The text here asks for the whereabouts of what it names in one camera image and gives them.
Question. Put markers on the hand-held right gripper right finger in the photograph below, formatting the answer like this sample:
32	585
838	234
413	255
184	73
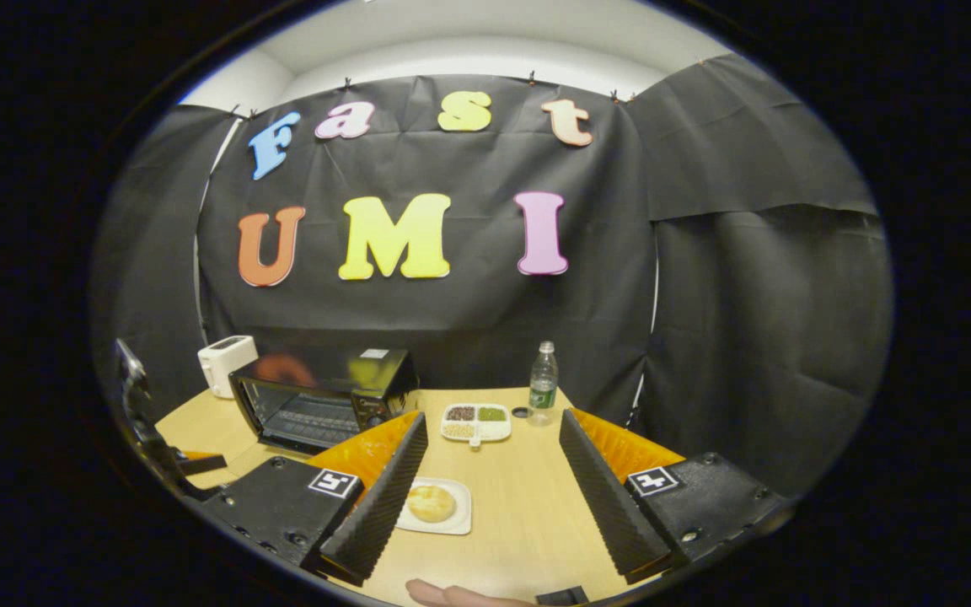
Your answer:
608	506

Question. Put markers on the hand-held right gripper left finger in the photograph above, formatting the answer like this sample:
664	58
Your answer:
380	506

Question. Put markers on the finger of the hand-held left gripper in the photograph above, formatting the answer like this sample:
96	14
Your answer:
203	463

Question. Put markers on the round bread bun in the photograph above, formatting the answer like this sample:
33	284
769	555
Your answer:
431	503

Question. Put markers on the black electric oven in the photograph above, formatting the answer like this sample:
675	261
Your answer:
325	396

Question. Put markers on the white rectangular plate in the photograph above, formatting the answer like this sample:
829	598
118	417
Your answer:
456	523

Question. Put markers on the white toaster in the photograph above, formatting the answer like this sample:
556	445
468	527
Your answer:
224	362

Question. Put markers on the white sectioned tray of beans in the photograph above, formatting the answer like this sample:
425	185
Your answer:
477	421

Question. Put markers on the clear plastic water bottle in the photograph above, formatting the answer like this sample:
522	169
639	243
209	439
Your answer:
543	388

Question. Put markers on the black backdrop cloth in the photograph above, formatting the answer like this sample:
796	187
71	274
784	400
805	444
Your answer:
494	320

